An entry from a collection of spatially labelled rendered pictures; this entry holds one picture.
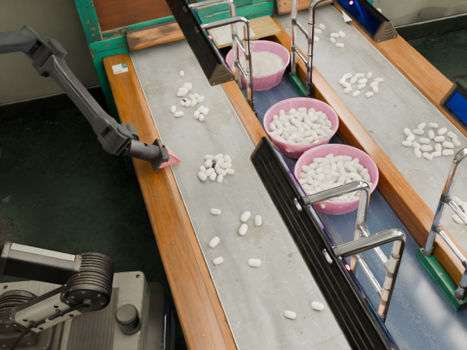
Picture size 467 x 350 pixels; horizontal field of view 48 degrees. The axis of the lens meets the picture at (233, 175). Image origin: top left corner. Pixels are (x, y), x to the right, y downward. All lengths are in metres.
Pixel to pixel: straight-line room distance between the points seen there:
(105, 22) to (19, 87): 1.21
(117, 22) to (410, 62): 1.21
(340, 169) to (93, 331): 0.96
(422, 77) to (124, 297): 1.36
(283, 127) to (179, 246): 0.63
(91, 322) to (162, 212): 0.44
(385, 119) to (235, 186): 0.62
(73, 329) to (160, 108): 0.86
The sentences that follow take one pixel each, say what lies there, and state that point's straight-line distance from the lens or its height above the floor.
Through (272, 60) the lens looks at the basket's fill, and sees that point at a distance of 2.30.
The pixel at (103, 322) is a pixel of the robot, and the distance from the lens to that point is 1.83.
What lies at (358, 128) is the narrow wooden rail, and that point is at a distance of 1.91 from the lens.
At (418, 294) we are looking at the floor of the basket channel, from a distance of 1.61.
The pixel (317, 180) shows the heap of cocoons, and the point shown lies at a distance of 1.74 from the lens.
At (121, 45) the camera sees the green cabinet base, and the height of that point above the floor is 0.80.
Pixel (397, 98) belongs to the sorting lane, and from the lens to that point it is 2.10.
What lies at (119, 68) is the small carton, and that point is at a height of 0.79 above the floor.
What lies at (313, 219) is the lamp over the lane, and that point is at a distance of 1.15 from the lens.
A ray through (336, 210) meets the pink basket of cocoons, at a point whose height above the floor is 0.71.
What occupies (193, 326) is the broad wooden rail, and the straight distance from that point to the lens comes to 1.42.
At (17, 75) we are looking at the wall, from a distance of 3.40.
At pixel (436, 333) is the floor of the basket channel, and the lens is 1.55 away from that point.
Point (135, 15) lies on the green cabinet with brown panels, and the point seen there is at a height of 0.91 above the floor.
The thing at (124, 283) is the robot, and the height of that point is 0.47.
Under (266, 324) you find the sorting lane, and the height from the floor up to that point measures 0.74.
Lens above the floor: 2.00
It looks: 45 degrees down
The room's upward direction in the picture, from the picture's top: 6 degrees counter-clockwise
